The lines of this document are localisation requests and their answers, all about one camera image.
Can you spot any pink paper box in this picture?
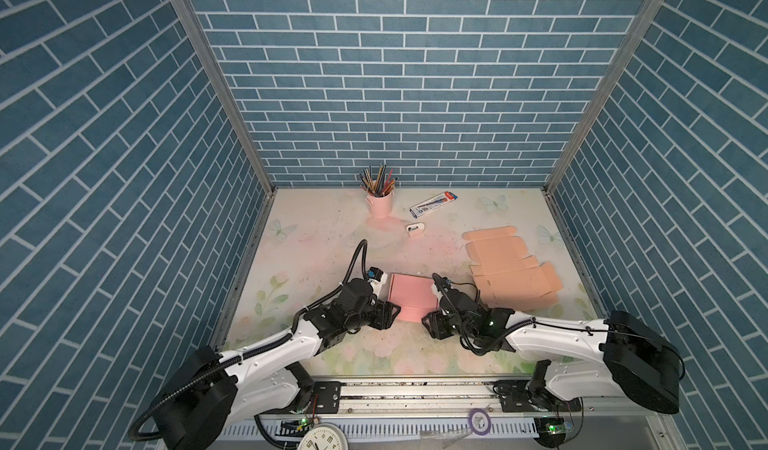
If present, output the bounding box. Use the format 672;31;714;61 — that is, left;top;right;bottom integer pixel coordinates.
388;274;439;323

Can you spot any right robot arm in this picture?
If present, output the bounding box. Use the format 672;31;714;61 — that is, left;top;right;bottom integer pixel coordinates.
421;289;684;415

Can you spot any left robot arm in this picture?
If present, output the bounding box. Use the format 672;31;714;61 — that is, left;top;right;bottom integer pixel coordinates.
128;278;401;449

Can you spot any peach paper box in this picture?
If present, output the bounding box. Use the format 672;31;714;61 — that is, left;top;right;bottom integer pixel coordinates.
463;226;564;311

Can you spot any blue white pen box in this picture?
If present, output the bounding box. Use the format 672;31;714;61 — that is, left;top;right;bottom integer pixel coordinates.
409;191;458;220

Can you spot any purple tape roll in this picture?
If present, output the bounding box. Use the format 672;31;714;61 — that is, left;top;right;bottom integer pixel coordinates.
468;408;492;436

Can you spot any pink pencil bucket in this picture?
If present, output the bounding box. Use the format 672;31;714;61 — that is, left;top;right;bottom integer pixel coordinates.
365;190;394;219

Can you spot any coloured pencils bundle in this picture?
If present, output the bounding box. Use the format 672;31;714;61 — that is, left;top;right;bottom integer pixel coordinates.
359;164;397;198

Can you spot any white round clock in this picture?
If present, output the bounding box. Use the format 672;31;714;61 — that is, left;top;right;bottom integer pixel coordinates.
297;423;349;450

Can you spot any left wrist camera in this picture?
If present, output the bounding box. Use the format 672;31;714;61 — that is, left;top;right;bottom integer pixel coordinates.
366;267;389;300

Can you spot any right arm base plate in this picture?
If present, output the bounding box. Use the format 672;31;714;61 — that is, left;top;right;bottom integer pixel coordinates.
492;380;583;413

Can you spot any metal base rail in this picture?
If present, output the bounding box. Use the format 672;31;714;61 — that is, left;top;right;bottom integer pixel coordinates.
217;376;683;449

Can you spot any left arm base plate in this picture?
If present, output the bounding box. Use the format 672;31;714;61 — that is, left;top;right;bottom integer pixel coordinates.
266;381;342;415

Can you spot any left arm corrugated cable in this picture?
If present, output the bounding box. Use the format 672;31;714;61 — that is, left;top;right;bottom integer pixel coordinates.
127;332;295;443

